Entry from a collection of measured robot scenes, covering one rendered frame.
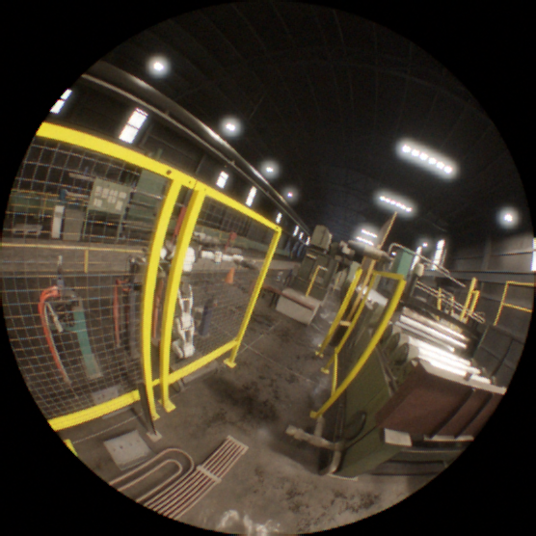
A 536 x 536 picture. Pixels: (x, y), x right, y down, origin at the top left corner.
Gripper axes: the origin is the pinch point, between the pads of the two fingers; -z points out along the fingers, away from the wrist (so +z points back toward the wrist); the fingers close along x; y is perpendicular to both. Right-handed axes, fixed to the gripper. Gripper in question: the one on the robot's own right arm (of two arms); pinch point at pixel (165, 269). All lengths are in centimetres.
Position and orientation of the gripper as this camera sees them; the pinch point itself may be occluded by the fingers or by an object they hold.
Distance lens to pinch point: 106.2
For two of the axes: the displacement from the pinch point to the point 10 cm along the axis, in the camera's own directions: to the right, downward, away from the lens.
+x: -4.0, 0.0, -9.2
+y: 3.4, -9.3, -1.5
